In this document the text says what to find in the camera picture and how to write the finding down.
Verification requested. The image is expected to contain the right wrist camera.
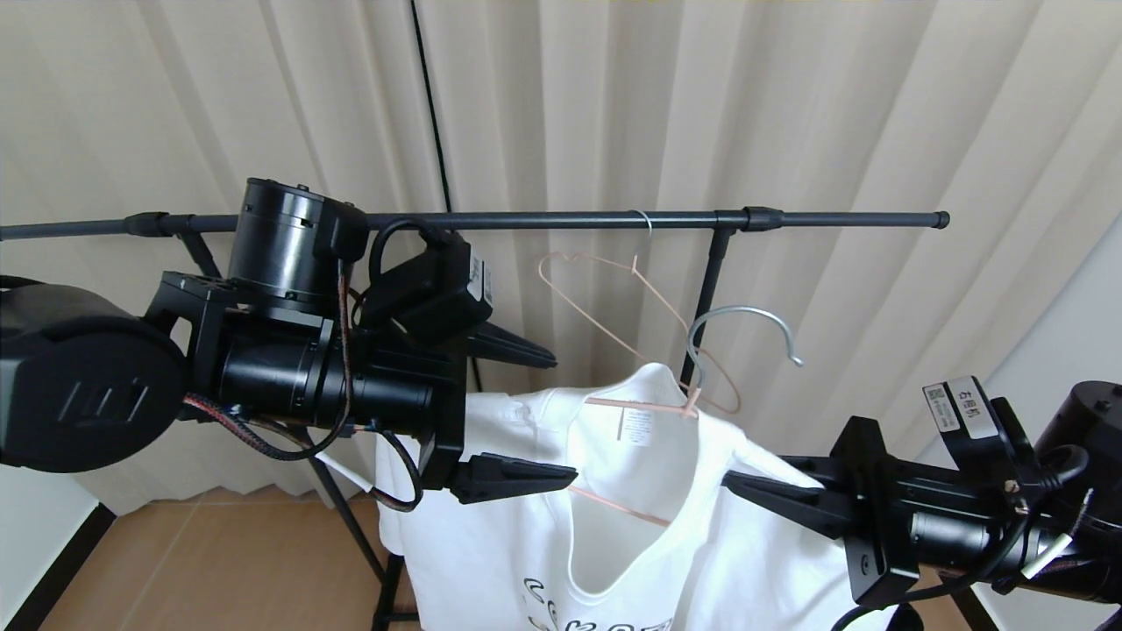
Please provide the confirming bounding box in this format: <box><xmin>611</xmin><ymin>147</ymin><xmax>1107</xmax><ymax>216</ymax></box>
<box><xmin>922</xmin><ymin>375</ymin><xmax>1048</xmax><ymax>514</ymax></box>

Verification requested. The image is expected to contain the white printed t-shirt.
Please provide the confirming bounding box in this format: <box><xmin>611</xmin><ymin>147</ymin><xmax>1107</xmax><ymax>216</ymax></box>
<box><xmin>375</xmin><ymin>362</ymin><xmax>895</xmax><ymax>631</ymax></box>

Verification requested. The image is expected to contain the beige curtain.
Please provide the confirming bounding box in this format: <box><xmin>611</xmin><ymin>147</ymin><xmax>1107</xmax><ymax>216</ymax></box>
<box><xmin>0</xmin><ymin>0</ymin><xmax>1122</xmax><ymax>527</ymax></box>

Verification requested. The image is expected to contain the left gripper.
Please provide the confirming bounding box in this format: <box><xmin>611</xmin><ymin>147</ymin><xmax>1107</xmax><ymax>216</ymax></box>
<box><xmin>217</xmin><ymin>320</ymin><xmax>579</xmax><ymax>505</ymax></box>

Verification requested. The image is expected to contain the pink clothes hanger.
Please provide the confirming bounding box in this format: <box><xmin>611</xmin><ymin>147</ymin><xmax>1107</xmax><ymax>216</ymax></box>
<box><xmin>570</xmin><ymin>305</ymin><xmax>805</xmax><ymax>527</ymax></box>
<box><xmin>537</xmin><ymin>210</ymin><xmax>742</xmax><ymax>415</ymax></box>

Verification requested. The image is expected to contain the black cable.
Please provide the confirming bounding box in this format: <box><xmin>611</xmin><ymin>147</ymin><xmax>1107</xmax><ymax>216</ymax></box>
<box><xmin>828</xmin><ymin>443</ymin><xmax>1092</xmax><ymax>631</ymax></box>
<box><xmin>366</xmin><ymin>216</ymin><xmax>457</xmax><ymax>286</ymax></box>

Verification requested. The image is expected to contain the black clothes rack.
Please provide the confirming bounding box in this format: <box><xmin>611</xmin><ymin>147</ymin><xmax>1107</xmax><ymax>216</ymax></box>
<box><xmin>0</xmin><ymin>207</ymin><xmax>952</xmax><ymax>631</ymax></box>

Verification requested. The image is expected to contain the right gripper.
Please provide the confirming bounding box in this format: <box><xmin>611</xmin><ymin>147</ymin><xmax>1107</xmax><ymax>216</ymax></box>
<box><xmin>721</xmin><ymin>416</ymin><xmax>1122</xmax><ymax>608</ymax></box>

